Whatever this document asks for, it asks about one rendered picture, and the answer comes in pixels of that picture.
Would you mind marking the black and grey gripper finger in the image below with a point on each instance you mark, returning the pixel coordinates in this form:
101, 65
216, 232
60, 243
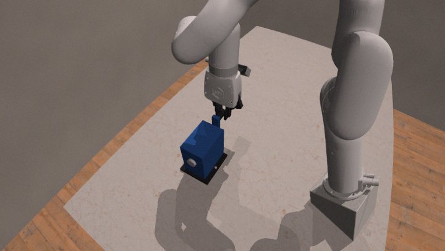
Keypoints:
227, 111
217, 106

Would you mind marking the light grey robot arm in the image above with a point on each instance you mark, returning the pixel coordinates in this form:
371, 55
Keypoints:
350, 101

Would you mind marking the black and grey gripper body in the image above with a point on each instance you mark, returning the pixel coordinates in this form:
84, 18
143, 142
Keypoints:
224, 91

